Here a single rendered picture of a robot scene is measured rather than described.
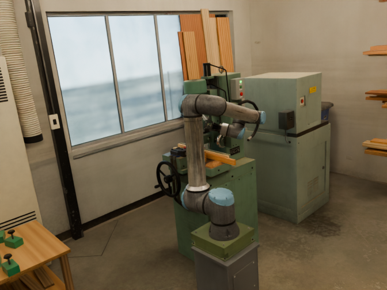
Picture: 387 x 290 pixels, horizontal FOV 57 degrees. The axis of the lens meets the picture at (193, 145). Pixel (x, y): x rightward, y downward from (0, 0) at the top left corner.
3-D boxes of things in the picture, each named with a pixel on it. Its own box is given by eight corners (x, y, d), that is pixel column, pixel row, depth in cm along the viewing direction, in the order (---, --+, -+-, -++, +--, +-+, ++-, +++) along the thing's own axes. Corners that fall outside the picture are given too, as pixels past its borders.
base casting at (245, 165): (170, 178, 297) (169, 167, 294) (219, 159, 332) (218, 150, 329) (206, 191, 263) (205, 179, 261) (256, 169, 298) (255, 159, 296)
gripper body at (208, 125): (205, 118, 250) (221, 122, 249) (206, 119, 259) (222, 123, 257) (202, 129, 250) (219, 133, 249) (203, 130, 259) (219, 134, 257)
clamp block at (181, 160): (169, 166, 276) (167, 155, 273) (182, 161, 284) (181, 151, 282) (181, 170, 265) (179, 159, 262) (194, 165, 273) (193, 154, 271)
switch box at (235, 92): (231, 99, 281) (230, 79, 277) (239, 97, 288) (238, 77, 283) (236, 99, 277) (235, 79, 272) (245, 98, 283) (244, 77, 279)
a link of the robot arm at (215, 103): (215, 92, 193) (268, 110, 246) (196, 92, 200) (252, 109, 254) (212, 113, 193) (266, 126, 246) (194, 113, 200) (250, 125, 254)
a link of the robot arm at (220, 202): (227, 226, 205) (224, 199, 200) (203, 220, 215) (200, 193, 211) (240, 215, 216) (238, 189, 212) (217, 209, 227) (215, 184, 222)
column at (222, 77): (208, 159, 307) (201, 75, 287) (226, 152, 320) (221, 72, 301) (227, 164, 290) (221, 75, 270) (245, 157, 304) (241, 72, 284)
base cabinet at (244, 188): (177, 252, 316) (169, 178, 296) (223, 226, 351) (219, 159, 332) (212, 273, 283) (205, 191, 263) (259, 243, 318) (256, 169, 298)
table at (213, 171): (152, 164, 294) (152, 157, 292) (181, 155, 312) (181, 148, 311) (201, 181, 249) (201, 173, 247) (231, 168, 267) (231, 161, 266)
